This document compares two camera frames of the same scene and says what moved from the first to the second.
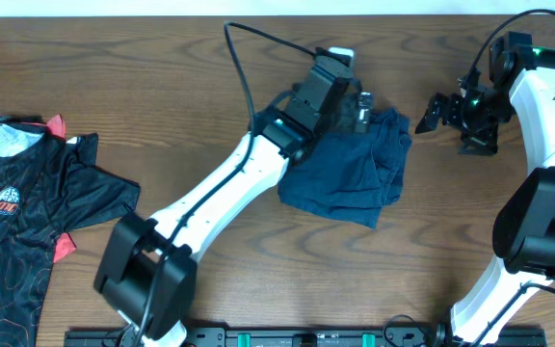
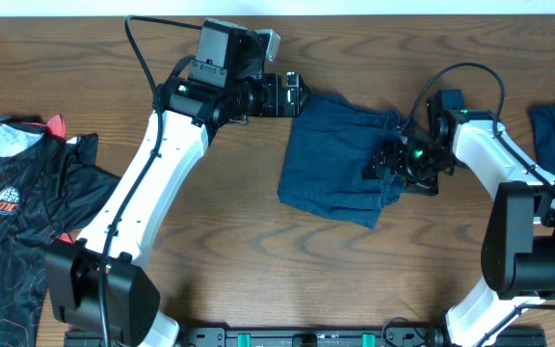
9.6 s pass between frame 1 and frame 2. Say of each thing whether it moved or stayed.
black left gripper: moved
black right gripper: moved
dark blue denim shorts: stayed
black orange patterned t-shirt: stayed
